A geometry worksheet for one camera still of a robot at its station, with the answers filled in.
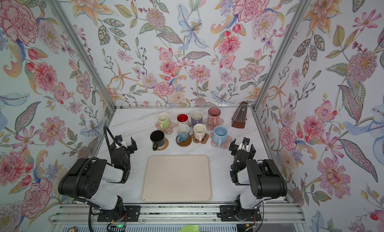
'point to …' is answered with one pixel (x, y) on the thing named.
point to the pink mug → (214, 115)
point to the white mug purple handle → (196, 117)
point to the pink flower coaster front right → (224, 145)
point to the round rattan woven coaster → (165, 146)
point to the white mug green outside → (164, 120)
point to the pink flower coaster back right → (210, 128)
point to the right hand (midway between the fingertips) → (243, 142)
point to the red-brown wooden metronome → (239, 117)
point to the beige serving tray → (181, 178)
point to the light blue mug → (220, 135)
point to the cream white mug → (199, 130)
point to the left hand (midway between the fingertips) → (126, 138)
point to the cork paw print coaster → (203, 141)
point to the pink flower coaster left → (172, 125)
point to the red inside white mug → (182, 119)
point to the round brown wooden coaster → (184, 143)
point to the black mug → (158, 138)
